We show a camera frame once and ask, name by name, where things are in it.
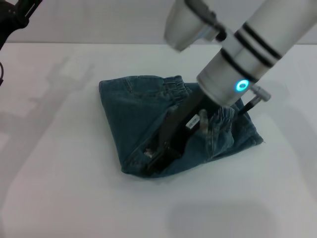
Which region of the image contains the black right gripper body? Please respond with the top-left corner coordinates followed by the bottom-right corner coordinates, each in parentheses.
top-left (158, 85), bottom-right (224, 160)

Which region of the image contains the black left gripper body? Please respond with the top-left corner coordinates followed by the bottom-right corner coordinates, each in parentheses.
top-left (0, 0), bottom-right (26, 51)

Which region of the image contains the blue denim shorts cartoon print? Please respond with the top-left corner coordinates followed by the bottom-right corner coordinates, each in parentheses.
top-left (98, 75), bottom-right (264, 179)

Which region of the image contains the right wrist silver plug cable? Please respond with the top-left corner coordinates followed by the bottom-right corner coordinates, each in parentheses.
top-left (237, 85), bottom-right (272, 117)

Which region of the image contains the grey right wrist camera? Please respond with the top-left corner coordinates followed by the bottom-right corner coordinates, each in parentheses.
top-left (163, 0), bottom-right (227, 52)

